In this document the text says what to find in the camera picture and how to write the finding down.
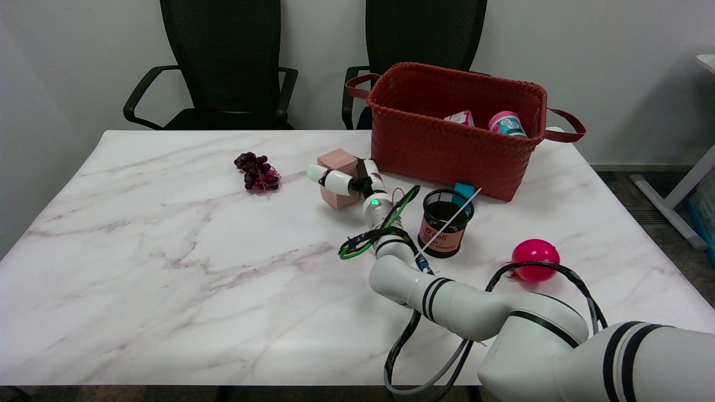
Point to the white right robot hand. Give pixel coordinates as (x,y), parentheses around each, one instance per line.
(375,206)

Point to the wooden rectangular block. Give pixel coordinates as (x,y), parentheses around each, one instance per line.
(338,159)

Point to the dark purple grape bunch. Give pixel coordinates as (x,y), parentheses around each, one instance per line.
(258,174)

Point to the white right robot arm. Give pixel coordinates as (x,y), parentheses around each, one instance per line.
(503,324)

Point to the small teal block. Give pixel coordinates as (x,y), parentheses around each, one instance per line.
(465,190)

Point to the white zip tie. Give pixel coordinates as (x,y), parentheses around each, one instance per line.
(449,221)

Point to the black mesh pen cup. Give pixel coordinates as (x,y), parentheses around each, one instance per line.
(447,237)

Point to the red woven basket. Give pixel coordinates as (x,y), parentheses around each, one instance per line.
(447,151)

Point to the pink and white carton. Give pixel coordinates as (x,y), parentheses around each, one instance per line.
(460,118)

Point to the pink and teal can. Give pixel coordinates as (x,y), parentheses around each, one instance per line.
(506,124)

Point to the pink ball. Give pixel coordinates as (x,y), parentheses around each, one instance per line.
(536,251)

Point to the black mesh office chair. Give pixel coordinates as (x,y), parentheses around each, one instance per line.
(223,56)
(424,33)

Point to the white desk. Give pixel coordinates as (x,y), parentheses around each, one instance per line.
(690,181)

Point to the blue storage bin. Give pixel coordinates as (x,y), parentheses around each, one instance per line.
(705,215)

